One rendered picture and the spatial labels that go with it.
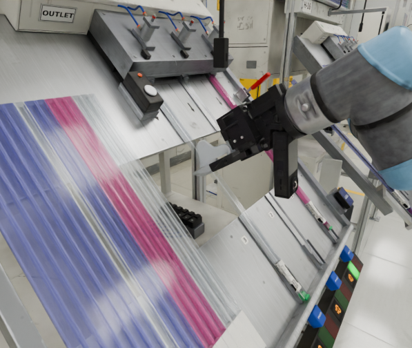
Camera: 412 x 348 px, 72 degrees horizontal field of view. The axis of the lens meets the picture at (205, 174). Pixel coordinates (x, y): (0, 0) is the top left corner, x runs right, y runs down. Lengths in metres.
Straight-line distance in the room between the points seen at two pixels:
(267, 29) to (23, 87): 1.34
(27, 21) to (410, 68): 0.56
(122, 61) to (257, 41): 1.18
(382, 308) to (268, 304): 1.25
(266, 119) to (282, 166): 0.08
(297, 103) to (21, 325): 0.40
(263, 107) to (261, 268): 0.28
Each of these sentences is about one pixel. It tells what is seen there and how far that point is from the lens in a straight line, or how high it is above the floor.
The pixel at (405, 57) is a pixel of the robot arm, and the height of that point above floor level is 1.13.
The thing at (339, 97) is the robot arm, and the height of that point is 1.09.
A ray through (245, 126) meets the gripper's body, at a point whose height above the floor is 1.03.
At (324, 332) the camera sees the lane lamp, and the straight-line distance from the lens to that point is 0.63.
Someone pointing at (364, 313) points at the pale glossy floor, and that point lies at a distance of 1.67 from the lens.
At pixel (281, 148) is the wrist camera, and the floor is 1.00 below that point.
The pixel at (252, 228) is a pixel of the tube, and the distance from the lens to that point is 0.54.
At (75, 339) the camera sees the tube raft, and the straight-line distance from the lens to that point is 0.37.
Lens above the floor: 1.14
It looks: 23 degrees down
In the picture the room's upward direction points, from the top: straight up
